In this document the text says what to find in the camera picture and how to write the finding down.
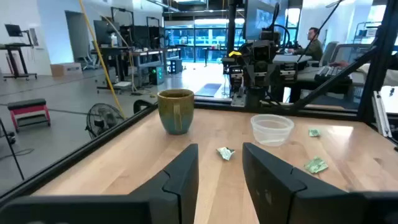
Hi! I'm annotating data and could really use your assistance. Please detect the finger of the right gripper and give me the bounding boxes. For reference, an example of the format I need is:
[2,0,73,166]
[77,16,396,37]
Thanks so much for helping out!
[244,63,254,88]
[269,62,279,88]

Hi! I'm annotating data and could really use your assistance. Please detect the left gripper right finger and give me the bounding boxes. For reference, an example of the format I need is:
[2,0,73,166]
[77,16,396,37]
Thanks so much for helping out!
[242,142,349,224]

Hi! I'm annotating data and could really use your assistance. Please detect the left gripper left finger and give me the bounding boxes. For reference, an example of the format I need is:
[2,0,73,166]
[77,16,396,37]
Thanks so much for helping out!
[129,142,200,224]

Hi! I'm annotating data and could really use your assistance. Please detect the blue floor mat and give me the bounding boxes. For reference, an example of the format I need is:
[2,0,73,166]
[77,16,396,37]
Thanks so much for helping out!
[195,82,223,98]

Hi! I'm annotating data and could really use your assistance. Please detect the person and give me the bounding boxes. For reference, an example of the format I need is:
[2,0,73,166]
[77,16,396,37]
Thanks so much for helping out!
[287,27,324,62]

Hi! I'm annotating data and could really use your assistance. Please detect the black keyboard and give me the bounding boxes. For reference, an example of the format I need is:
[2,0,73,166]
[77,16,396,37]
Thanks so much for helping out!
[313,65,345,83]

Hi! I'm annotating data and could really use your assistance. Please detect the clear plastic bowl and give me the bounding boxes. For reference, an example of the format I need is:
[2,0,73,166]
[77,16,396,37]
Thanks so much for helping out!
[250,113,295,147]

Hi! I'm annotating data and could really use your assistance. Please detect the large black display screen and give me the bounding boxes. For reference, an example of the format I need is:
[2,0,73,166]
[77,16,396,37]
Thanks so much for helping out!
[243,0,290,40]

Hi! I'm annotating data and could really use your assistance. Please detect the grey office chair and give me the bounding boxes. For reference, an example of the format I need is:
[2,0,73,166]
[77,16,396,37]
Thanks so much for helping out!
[320,41,340,67]

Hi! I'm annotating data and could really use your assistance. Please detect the person's hand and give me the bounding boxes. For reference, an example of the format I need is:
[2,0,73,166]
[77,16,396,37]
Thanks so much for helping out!
[328,60,351,68]

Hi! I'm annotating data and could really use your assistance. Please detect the green teal ceramic mug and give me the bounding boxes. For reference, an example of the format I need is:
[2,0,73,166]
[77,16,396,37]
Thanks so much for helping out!
[157,88,195,136]

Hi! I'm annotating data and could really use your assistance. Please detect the computer tower green lights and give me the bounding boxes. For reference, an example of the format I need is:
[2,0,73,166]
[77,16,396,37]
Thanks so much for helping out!
[148,65,166,86]

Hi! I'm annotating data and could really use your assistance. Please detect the black floor fan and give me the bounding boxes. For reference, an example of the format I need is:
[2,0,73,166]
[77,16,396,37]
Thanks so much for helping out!
[85,103,126,140]

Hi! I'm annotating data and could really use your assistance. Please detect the cardboard box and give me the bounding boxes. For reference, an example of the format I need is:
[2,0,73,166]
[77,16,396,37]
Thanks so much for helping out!
[50,62,83,78]

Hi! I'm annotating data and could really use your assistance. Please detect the red step stool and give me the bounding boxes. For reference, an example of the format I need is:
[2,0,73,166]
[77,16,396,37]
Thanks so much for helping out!
[7,98,52,133]

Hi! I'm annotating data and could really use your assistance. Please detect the black tripod leg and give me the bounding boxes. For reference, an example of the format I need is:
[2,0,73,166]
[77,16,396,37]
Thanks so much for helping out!
[0,118,25,181]

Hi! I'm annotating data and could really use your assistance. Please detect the black rolling stand desk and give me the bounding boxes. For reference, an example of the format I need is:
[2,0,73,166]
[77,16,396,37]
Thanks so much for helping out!
[0,29,39,82]

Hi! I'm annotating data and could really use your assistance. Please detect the small black monitor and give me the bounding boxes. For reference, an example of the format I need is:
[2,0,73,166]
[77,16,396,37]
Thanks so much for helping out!
[4,24,24,38]

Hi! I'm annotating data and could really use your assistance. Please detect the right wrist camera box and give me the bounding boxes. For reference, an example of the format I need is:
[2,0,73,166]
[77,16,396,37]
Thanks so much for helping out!
[252,39,272,62]

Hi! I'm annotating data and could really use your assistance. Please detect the black curved hose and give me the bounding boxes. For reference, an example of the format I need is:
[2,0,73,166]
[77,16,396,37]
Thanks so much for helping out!
[132,99,156,114]

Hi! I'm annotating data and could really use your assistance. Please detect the black table frame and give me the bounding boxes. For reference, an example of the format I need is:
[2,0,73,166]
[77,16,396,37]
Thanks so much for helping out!
[0,0,398,205]

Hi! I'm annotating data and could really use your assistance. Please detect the wire shelf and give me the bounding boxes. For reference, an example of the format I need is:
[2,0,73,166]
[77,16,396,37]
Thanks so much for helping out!
[353,21,382,44]

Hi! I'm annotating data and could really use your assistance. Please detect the silver aluminium bracket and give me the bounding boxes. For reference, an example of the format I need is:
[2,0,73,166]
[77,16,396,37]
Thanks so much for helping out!
[371,90,393,139]

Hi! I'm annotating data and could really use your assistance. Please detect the yellow cable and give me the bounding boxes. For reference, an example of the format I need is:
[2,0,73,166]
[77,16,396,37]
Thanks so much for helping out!
[77,0,127,119]

